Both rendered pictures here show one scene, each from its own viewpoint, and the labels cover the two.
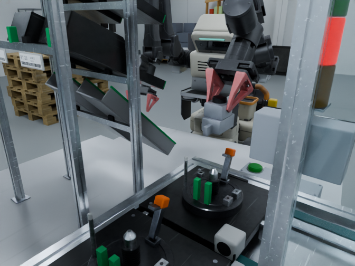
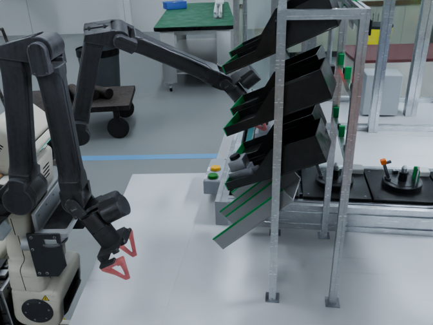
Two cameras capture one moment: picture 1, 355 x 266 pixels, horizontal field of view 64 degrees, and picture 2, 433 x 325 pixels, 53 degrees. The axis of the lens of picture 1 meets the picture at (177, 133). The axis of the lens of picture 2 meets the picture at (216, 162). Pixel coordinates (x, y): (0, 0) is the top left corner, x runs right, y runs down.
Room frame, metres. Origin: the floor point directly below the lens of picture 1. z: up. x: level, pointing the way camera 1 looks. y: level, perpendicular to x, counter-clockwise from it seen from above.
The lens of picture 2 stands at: (1.43, 1.14, 1.78)
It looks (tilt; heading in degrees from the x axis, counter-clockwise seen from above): 26 degrees down; 242
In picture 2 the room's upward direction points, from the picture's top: 2 degrees counter-clockwise
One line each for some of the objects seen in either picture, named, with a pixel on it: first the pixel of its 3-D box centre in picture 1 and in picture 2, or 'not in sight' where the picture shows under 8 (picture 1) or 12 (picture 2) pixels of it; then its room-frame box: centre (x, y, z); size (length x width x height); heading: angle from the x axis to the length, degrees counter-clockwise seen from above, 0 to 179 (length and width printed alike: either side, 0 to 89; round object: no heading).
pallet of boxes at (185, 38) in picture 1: (177, 43); not in sight; (10.07, 0.04, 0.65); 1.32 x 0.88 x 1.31; 60
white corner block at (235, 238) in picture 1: (229, 241); not in sight; (0.42, -0.10, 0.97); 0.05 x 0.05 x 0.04; 53
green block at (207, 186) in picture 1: (207, 193); not in sight; (0.51, -0.07, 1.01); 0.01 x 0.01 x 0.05; 53
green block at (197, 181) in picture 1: (196, 188); not in sight; (0.53, -0.04, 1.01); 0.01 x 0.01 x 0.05; 53
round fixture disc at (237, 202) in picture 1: (212, 195); not in sight; (0.55, -0.08, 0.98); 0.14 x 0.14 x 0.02
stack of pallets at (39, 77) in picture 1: (61, 82); not in sight; (4.38, 1.82, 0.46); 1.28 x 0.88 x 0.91; 146
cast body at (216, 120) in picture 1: (216, 114); (266, 130); (0.56, -0.08, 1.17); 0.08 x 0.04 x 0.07; 143
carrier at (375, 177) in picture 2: not in sight; (403, 174); (0.16, 0.22, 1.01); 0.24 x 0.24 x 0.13; 53
